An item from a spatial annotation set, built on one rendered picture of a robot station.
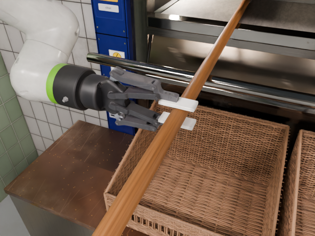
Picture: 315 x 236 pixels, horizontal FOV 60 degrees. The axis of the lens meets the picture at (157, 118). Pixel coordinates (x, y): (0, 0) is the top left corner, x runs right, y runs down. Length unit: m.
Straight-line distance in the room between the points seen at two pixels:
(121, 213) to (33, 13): 0.46
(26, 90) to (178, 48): 0.66
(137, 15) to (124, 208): 0.88
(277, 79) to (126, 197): 0.82
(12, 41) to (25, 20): 1.00
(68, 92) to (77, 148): 0.83
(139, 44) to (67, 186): 0.67
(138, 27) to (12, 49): 0.79
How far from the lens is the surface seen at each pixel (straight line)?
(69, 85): 0.58
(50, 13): 0.67
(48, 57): 0.65
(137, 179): 0.39
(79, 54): 1.37
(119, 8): 1.13
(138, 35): 1.16
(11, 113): 1.90
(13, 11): 0.66
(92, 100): 0.56
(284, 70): 1.08
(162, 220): 0.95
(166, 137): 0.45
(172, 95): 0.51
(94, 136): 1.44
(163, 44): 1.15
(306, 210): 1.24
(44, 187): 1.27
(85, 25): 1.29
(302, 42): 1.03
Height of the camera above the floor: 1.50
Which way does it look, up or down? 37 degrees down
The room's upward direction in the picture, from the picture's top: straight up
